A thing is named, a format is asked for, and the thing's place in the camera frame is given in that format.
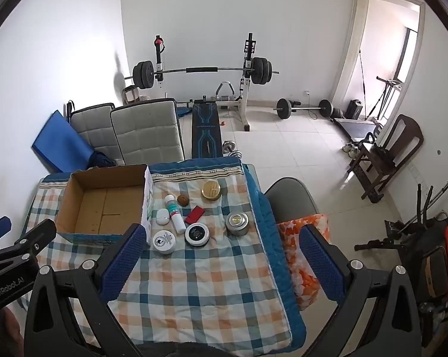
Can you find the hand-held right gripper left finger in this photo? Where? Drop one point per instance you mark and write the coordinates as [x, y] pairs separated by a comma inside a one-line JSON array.
[[122, 254]]

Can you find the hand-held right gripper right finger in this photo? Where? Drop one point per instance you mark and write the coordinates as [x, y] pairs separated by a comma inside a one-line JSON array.
[[320, 260]]

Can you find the white cream jar printed lid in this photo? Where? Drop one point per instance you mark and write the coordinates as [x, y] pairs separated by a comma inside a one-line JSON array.
[[164, 241]]

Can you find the white tube bottle teal label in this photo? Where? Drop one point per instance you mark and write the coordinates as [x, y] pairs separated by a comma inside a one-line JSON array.
[[176, 217]]

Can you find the white jar with black lid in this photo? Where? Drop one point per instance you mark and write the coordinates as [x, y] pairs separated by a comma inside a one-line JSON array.
[[197, 234]]

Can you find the small red box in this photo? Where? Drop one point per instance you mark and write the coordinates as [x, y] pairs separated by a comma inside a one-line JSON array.
[[195, 215]]

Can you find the silver jar with gold top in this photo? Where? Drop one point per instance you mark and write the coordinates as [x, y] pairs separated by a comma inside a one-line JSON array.
[[237, 224]]

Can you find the round gold tin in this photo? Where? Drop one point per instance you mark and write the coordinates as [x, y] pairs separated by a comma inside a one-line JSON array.
[[211, 190]]

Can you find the orange white patterned bag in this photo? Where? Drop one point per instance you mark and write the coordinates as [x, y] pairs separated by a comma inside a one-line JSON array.
[[298, 264]]

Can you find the small white oval jar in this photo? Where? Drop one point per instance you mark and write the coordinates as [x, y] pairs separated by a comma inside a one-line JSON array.
[[163, 216]]

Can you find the grey plastic chair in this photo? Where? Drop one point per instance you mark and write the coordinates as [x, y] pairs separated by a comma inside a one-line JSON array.
[[290, 197]]

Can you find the brown round nut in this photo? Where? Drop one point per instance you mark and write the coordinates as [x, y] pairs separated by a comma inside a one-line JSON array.
[[183, 200]]

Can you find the black metal exercise machine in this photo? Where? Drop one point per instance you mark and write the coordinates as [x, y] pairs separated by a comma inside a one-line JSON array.
[[406, 230]]

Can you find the plaid blanket with blue border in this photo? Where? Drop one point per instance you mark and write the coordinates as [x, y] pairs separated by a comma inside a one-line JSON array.
[[209, 286]]

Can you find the blue cloth bag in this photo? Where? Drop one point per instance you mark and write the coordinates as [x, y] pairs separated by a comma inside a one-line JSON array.
[[102, 160]]

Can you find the white sneaker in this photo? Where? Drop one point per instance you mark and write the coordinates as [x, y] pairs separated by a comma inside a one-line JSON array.
[[355, 150], [346, 148]]

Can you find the tan and black bag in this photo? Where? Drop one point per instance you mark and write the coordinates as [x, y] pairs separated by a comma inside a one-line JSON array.
[[436, 273]]

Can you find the grey quilted chair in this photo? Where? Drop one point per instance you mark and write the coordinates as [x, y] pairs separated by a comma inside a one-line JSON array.
[[145, 134], [92, 130]]

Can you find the chrome dumbbell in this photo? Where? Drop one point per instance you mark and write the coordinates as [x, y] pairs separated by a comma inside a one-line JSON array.
[[237, 154], [229, 146]]

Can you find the black treadmill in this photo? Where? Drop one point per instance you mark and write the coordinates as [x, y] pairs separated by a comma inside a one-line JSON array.
[[357, 126]]

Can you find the black and blue weight bench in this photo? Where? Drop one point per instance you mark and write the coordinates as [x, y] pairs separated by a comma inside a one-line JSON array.
[[206, 134]]

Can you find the dark wooden chair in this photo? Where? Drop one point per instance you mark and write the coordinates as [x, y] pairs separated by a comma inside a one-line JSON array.
[[402, 134]]

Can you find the black speaker box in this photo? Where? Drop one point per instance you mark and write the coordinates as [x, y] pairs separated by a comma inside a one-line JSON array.
[[355, 108]]

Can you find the short barbell with black plates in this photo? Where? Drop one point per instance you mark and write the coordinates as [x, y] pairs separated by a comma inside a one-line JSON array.
[[283, 108]]

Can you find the white squat rack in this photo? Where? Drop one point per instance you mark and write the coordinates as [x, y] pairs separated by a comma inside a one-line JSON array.
[[248, 93]]

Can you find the long barbell with black plates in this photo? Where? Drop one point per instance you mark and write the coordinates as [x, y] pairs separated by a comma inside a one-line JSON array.
[[201, 70]]

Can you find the white door frame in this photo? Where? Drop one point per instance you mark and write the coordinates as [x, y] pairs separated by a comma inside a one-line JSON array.
[[344, 44]]

